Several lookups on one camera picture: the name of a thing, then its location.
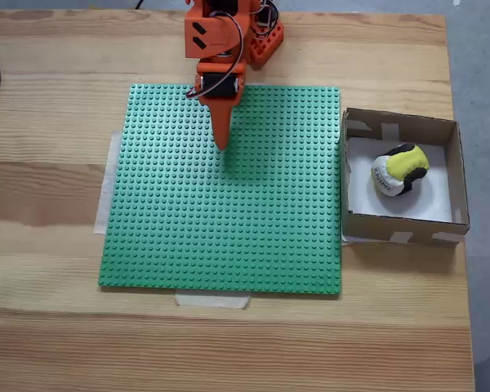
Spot white yellow black ball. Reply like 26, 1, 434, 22
369, 142, 430, 198

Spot brown cardboard box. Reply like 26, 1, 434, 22
341, 106, 471, 248

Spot green studded baseplate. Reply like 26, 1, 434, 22
97, 83, 344, 301

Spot wide masking tape strip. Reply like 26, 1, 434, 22
92, 129, 126, 236

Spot white paper sheet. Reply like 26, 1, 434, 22
345, 136, 453, 224

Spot short masking tape strip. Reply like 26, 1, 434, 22
174, 292, 252, 310

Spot red black gripper cable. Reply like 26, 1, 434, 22
185, 11, 246, 100

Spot black base cables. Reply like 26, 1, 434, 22
252, 0, 279, 29

